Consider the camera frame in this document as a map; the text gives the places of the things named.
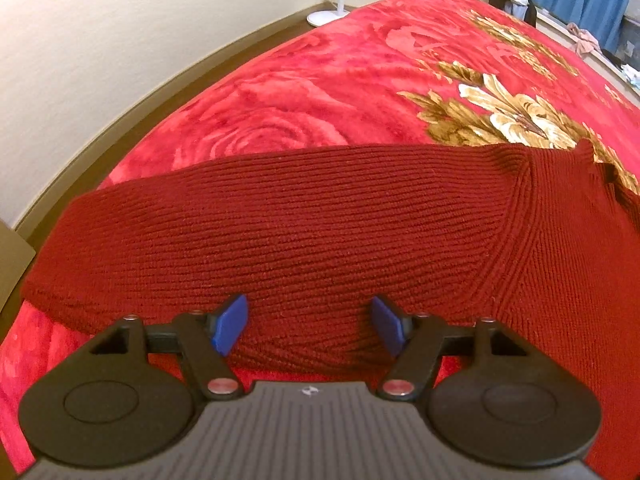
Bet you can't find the pink cloth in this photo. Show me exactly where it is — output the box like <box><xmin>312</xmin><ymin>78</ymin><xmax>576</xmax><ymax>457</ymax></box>
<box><xmin>566</xmin><ymin>22</ymin><xmax>602</xmax><ymax>57</ymax></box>

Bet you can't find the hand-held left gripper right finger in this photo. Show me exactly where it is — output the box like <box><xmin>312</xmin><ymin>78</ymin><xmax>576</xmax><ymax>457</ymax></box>
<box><xmin>370</xmin><ymin>296</ymin><xmax>532</xmax><ymax>402</ymax></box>

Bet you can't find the dark red knit sweater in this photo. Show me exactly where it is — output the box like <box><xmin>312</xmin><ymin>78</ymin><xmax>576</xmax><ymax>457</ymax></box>
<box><xmin>22</xmin><ymin>140</ymin><xmax>640</xmax><ymax>480</ymax></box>

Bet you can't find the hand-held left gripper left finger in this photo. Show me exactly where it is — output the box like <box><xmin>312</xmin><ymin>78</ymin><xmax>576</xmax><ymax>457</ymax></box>
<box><xmin>90</xmin><ymin>294</ymin><xmax>249</xmax><ymax>402</ymax></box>

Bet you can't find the red floral blanket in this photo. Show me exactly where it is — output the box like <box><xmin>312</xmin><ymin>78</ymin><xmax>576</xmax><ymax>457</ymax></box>
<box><xmin>0</xmin><ymin>0</ymin><xmax>640</xmax><ymax>480</ymax></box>

